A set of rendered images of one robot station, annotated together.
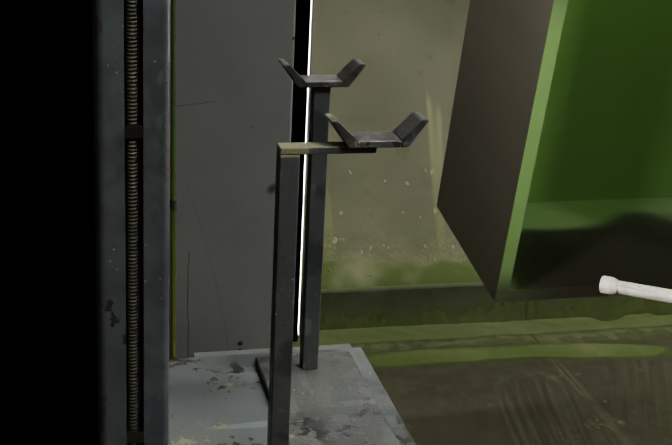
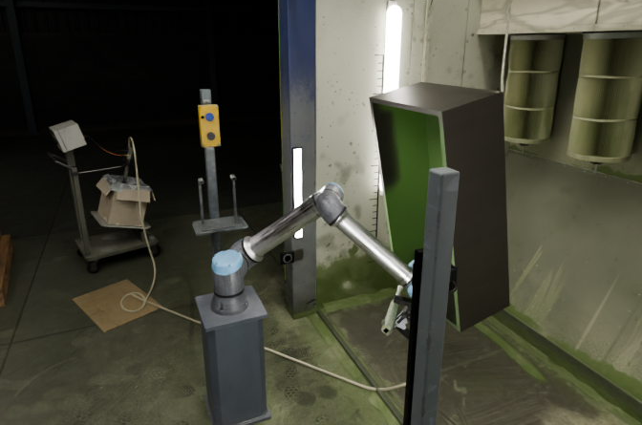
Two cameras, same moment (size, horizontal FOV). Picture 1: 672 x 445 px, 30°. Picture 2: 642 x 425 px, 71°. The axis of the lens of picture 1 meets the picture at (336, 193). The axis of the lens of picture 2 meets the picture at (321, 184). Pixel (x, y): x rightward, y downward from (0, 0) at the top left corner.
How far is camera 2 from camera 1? 309 cm
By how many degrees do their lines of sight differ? 76
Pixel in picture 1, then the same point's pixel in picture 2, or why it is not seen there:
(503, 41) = (408, 209)
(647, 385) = (502, 373)
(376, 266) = not seen: hidden behind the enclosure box
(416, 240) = not seen: hidden behind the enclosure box
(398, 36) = (545, 222)
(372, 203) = not seen: hidden behind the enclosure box
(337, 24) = (529, 210)
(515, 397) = (462, 342)
